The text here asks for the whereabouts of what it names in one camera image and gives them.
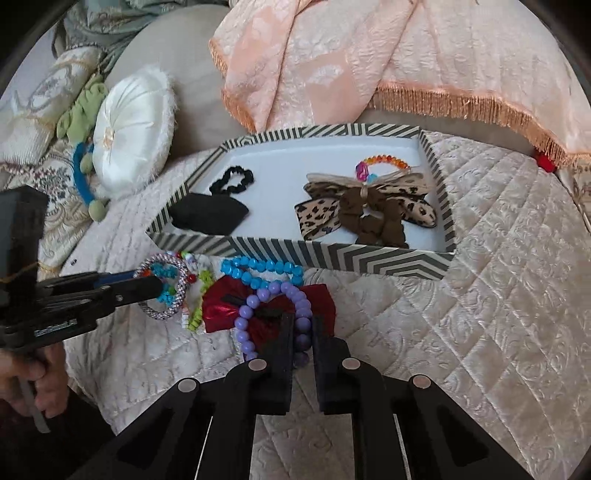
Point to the red plush item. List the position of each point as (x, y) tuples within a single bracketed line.
[(545, 161)]

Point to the person's left hand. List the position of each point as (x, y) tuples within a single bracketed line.
[(51, 378)]

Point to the beige sofa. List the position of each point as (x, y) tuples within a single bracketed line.
[(184, 69)]

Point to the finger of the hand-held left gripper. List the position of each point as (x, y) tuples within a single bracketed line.
[(115, 278), (143, 290)]

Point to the white round satin cushion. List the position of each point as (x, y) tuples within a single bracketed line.
[(129, 124)]

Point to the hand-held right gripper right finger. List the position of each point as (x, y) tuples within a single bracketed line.
[(332, 383)]

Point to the green and blue plush toy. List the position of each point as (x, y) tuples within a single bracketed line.
[(85, 110)]

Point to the person's left forearm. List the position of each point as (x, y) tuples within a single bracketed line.
[(46, 452)]

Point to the leopard print hair bow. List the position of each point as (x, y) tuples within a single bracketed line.
[(318, 217)]

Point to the red hair bow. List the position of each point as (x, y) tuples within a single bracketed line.
[(221, 309)]

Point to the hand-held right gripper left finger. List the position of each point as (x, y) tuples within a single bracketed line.
[(277, 383)]

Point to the black scrunchie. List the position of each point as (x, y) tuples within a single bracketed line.
[(247, 177)]

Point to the cream embroidered cushion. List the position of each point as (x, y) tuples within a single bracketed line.
[(37, 101)]

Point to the peach fringed throw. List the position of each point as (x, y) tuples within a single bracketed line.
[(369, 55)]

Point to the brown scrunchie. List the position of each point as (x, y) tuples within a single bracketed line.
[(383, 226)]

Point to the green patterned fabric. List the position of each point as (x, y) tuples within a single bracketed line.
[(115, 27)]

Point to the striped jewelry box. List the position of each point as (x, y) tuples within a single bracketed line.
[(286, 203)]

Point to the black folded cloth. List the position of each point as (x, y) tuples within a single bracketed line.
[(207, 214)]

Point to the floral tapestry cushion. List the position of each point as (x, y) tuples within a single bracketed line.
[(55, 184)]

